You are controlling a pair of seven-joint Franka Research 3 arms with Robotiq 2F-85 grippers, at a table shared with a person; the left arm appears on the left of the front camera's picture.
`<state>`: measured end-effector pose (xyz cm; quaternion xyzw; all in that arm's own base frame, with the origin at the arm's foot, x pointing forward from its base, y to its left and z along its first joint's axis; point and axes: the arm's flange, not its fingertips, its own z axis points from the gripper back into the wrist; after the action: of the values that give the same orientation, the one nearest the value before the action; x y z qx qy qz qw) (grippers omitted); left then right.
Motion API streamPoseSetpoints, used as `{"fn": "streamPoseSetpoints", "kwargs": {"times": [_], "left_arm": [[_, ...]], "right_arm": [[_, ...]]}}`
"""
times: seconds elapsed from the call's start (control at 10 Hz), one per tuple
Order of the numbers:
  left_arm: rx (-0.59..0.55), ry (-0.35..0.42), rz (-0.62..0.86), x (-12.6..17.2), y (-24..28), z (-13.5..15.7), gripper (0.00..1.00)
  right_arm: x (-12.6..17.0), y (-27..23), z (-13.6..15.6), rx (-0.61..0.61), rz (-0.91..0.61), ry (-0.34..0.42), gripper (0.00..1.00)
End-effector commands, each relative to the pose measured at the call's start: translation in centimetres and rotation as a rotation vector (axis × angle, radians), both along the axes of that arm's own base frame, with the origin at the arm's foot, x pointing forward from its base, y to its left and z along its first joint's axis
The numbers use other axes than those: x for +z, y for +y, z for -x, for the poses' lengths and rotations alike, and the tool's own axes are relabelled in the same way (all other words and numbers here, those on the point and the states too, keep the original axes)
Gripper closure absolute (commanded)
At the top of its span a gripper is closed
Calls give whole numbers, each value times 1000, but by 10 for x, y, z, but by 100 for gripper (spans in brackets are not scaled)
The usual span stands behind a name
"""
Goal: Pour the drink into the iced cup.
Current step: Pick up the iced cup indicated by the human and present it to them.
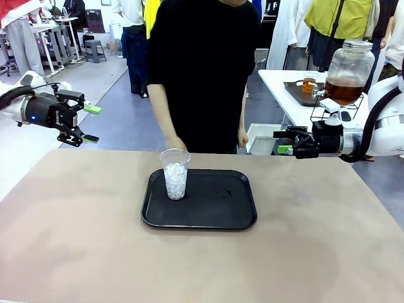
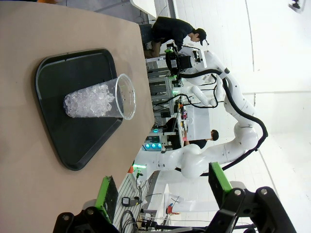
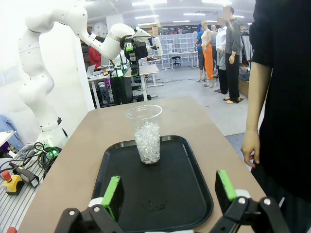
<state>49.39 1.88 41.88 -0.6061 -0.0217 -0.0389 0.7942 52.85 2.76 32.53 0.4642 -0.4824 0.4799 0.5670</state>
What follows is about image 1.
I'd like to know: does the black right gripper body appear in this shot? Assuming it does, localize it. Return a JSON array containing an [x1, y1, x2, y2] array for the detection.
[[295, 121, 345, 159]]

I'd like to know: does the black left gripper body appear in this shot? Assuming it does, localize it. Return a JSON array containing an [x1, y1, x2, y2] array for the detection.
[[27, 94, 79, 132]]

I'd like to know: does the clear plastic cup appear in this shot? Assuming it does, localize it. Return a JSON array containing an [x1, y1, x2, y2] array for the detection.
[[302, 71, 319, 95], [159, 148, 192, 201]]

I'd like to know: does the person's left forearm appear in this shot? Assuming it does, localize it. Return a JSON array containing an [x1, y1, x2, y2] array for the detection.
[[237, 91, 249, 133]]

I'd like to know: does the person's right forearm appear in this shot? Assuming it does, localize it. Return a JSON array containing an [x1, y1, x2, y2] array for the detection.
[[147, 83, 187, 148]]

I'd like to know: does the glass drink dispenser jar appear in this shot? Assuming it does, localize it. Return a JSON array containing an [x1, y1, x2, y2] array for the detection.
[[311, 40, 376, 107]]

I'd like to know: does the person's left hand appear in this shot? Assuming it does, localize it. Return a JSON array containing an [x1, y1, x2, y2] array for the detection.
[[236, 128, 250, 149]]

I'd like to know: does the person's right hand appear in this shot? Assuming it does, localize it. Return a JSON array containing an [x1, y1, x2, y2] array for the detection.
[[165, 135, 189, 153]]

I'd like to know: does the white plastic bin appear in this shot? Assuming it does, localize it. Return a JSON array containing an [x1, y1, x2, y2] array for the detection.
[[246, 122, 287, 156]]

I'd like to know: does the brown serving tray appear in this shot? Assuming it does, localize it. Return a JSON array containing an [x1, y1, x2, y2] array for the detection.
[[283, 81, 328, 107]]

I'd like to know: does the grey plastic stool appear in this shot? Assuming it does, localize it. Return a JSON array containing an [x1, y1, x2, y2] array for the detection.
[[84, 40, 107, 64]]

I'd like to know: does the mannequin white shirt navy skirt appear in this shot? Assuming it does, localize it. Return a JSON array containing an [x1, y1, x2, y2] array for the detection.
[[112, 0, 150, 99]]

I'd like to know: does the person in grey trousers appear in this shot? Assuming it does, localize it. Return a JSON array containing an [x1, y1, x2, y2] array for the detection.
[[0, 0, 47, 78]]

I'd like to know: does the white height-adjustable desk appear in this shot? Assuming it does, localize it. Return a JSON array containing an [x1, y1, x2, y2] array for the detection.
[[31, 16, 83, 78]]

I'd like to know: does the black monitor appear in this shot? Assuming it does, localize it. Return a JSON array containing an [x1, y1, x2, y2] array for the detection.
[[85, 9, 104, 34]]

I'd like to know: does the dark skirt on mannequin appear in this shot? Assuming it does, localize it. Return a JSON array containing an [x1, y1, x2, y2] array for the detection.
[[306, 27, 345, 73]]

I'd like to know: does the black plastic tray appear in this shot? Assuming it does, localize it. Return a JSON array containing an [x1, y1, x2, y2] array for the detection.
[[141, 169, 258, 230]]

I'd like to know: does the person's black shirt torso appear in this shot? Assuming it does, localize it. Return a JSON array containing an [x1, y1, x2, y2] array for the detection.
[[146, 0, 261, 155]]

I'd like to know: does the white hanging garment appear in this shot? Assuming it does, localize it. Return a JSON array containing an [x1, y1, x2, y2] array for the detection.
[[266, 0, 312, 71]]

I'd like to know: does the yellow cloth scarf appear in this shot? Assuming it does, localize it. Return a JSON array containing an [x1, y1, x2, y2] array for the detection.
[[144, 0, 162, 40]]

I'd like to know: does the person in pale clothes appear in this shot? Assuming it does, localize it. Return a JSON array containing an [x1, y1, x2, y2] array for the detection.
[[377, 0, 404, 83]]

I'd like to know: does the yellow-green jacket on mannequin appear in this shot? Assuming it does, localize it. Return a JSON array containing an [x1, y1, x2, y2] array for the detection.
[[304, 0, 376, 40]]

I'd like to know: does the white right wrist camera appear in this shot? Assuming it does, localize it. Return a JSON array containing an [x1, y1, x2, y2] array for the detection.
[[319, 97, 342, 126]]

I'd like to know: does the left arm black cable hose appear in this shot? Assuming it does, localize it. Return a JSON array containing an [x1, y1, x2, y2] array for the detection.
[[0, 82, 61, 111]]

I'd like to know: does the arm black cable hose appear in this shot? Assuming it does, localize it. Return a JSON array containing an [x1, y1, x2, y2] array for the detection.
[[0, 82, 61, 111], [342, 85, 404, 163]]

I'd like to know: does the black wire dispenser stand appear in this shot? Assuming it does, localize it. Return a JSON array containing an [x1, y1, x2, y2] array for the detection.
[[310, 93, 364, 123]]

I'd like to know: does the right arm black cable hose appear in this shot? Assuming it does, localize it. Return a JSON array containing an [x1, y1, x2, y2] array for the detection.
[[342, 85, 404, 163]]

